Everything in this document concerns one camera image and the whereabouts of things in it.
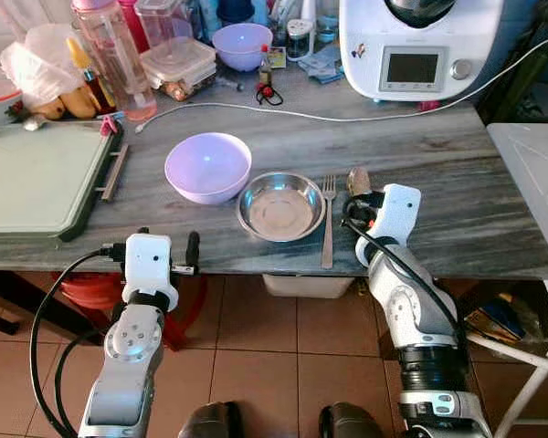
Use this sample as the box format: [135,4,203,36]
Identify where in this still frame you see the black cord loop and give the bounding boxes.
[255,83,285,107]

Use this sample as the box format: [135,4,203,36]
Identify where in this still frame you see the white tub with red rim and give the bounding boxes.
[0,79,25,126]

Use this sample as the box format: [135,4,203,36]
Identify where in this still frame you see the metal fork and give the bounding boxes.
[321,175,338,270]

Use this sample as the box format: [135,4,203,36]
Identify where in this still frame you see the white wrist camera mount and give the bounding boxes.
[122,234,180,311]
[355,184,422,268]

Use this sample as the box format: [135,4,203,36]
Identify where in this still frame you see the white folding table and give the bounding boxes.
[466,122,548,438]

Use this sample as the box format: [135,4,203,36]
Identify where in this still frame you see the pink clip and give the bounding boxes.
[98,113,122,139]

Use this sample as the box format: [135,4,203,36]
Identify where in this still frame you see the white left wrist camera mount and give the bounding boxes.
[122,234,180,311]

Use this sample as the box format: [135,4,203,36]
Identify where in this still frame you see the tall clear plastic container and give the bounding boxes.
[134,0,198,49]

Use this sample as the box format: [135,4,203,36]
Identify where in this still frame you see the red plastic stool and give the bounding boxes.
[58,271,207,353]

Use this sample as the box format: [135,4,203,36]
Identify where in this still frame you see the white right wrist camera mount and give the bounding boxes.
[355,184,422,268]

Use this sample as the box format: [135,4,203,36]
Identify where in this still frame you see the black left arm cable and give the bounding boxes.
[28,241,128,438]

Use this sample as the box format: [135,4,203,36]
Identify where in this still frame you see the large purple plastic bowl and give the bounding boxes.
[164,132,254,206]

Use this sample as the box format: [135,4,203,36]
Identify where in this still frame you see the white plastic bin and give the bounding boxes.
[262,273,356,300]

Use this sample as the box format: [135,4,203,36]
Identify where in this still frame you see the clear lidded food container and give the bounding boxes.
[139,37,219,102]

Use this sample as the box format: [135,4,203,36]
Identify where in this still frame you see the pink water bottle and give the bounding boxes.
[71,0,157,122]

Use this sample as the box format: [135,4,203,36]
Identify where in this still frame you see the brown potatoes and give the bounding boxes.
[31,86,100,122]

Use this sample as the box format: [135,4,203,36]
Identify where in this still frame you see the small red capped bottle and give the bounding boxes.
[258,44,276,89]

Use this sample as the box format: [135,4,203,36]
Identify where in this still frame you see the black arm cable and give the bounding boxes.
[28,241,128,438]
[342,195,464,340]

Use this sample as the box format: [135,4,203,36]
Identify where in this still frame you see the glass jar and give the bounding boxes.
[285,18,314,62]

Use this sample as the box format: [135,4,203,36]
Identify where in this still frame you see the small purple plastic bowl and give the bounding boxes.
[211,23,276,73]

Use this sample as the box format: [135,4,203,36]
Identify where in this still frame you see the yellow and blue package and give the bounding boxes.
[464,291,532,345]

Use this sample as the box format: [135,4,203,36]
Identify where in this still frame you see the black robot foot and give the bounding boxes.
[318,401,385,438]
[177,401,245,438]

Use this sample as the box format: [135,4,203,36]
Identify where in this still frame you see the black left robot foot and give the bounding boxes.
[177,401,245,438]

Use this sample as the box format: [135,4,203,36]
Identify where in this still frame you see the stainless steel bowl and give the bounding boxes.
[237,172,328,244]

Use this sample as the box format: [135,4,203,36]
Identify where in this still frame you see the grey bar handle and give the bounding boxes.
[100,142,130,203]

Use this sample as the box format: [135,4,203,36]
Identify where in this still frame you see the white kitchen machine with display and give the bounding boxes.
[339,0,506,104]

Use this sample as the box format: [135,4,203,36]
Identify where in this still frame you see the white power cable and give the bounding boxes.
[134,36,548,134]

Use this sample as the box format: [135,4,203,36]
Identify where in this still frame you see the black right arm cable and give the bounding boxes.
[342,195,464,340]

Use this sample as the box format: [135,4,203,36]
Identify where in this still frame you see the blue cloth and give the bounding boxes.
[299,43,347,86]

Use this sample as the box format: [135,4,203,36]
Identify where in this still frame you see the green rimmed cutting board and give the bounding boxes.
[0,120,125,244]

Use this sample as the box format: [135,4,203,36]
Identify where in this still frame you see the metal spoon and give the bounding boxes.
[347,167,374,196]

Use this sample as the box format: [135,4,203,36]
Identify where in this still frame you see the yellow capped sauce bottle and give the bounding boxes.
[66,36,119,118]

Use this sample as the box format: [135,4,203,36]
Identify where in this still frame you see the translucent plastic bag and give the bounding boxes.
[0,24,85,110]

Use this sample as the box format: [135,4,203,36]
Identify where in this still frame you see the black right robot foot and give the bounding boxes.
[318,401,385,438]

